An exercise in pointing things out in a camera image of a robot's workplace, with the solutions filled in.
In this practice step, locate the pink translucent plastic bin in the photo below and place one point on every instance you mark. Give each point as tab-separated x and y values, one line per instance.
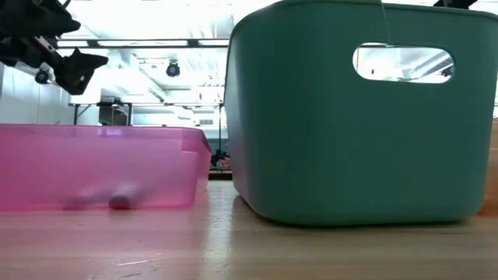
97	163

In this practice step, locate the orange translucent plastic bin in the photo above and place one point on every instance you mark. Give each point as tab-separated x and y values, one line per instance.
493	175

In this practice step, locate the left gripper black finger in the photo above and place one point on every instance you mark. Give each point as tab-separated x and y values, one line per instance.
46	19
79	72

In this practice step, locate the long ceiling light rail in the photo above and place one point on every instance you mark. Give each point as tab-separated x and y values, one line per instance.
155	43

